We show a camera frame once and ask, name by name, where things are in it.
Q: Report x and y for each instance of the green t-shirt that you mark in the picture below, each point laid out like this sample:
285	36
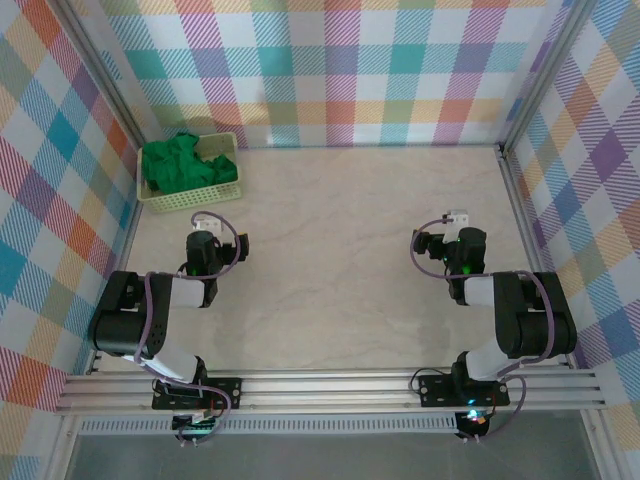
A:
170	165

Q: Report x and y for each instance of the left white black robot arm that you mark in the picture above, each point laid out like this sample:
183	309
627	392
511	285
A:
120	330

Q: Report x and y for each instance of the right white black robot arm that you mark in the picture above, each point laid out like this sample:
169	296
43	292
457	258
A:
540	325

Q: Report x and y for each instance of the light green plastic basket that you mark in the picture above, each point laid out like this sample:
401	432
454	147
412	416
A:
200	200

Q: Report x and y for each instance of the right controller board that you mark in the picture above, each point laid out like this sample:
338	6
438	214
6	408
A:
475	422

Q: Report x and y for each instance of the controller board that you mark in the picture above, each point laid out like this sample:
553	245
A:
475	422
195	427

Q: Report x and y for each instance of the left controller board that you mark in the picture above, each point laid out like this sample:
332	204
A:
195	427

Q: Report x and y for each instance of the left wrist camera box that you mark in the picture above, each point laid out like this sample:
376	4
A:
207	223

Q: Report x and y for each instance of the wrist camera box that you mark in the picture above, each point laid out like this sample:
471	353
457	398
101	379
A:
459	217
207	223

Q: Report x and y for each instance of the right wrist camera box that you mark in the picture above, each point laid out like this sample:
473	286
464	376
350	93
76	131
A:
459	217

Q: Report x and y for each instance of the right aluminium side rail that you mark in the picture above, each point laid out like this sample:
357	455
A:
525	240

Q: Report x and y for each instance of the aluminium side rail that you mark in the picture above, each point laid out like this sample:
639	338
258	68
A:
117	290
525	240

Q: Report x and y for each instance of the left aluminium side rail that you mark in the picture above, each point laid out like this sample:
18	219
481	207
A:
117	290

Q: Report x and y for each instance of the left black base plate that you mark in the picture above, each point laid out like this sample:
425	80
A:
232	392

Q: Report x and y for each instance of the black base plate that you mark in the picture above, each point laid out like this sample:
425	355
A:
435	392
232	392

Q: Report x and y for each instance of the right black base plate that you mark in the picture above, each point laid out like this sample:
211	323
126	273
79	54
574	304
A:
435	392

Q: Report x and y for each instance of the aluminium mounting rail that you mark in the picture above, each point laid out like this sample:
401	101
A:
325	387

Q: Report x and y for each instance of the right aluminium frame post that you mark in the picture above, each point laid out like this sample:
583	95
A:
545	75

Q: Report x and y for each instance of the aluminium frame post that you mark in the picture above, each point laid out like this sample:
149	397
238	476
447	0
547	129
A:
100	75
545	75

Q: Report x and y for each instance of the left aluminium frame post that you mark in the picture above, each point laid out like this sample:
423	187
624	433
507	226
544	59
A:
100	75

